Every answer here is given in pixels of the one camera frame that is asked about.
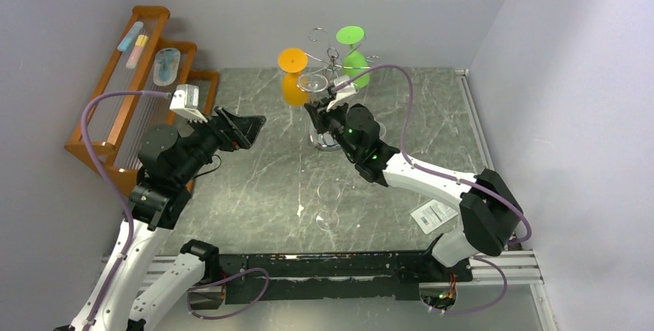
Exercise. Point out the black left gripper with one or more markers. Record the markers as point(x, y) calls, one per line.
point(234, 131)

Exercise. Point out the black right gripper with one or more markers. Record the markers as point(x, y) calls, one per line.
point(318, 116)

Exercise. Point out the clear stemmed wine glass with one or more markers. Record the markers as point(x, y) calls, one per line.
point(314, 85)

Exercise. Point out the orange plastic wine glass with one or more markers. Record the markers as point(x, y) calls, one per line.
point(292, 61)

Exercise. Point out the green plastic wine glass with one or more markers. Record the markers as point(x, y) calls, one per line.
point(354, 62)

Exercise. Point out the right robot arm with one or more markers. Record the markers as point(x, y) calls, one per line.
point(488, 211)

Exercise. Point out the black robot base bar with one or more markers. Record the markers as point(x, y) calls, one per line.
point(243, 278)

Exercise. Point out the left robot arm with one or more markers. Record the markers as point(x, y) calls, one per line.
point(169, 163)

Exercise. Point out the chrome wine glass rack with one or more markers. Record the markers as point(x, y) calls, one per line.
point(340, 75)

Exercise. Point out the blue blister pack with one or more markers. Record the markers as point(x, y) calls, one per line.
point(165, 67)

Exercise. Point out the pastel toothbrush package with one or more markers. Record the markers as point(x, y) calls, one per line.
point(134, 43)

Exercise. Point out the white printed package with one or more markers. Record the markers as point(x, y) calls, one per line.
point(432, 215)

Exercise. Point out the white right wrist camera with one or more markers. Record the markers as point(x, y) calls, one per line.
point(343, 88)

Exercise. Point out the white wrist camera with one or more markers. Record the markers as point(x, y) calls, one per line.
point(343, 88)
point(185, 103)

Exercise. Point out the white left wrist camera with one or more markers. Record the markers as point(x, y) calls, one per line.
point(185, 103)

